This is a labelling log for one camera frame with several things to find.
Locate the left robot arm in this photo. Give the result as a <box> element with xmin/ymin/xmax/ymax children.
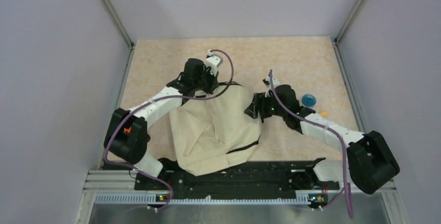
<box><xmin>103</xmin><ymin>55</ymin><xmax>223</xmax><ymax>189</ymax></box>

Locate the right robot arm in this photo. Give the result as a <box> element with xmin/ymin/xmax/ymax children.
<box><xmin>244</xmin><ymin>85</ymin><xmax>400</xmax><ymax>194</ymax></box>

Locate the blue lidded jar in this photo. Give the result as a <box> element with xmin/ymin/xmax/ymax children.
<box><xmin>301</xmin><ymin>94</ymin><xmax>317</xmax><ymax>109</ymax></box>

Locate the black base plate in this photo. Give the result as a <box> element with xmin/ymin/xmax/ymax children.
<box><xmin>134</xmin><ymin>159</ymin><xmax>340</xmax><ymax>200</ymax></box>

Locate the beige canvas backpack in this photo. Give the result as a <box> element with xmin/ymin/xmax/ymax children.
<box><xmin>170</xmin><ymin>84</ymin><xmax>262</xmax><ymax>176</ymax></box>

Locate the orange tape dispenser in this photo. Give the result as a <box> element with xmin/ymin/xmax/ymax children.
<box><xmin>123</xmin><ymin>127</ymin><xmax>132</xmax><ymax>134</ymax></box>

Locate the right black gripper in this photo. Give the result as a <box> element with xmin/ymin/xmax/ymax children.
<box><xmin>245</xmin><ymin>90</ymin><xmax>287</xmax><ymax>118</ymax></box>

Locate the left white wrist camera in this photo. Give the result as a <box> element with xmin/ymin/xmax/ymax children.
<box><xmin>204</xmin><ymin>50</ymin><xmax>223</xmax><ymax>76</ymax></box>

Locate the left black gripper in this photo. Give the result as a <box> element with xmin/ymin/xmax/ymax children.
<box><xmin>193</xmin><ymin>65</ymin><xmax>218</xmax><ymax>95</ymax></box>

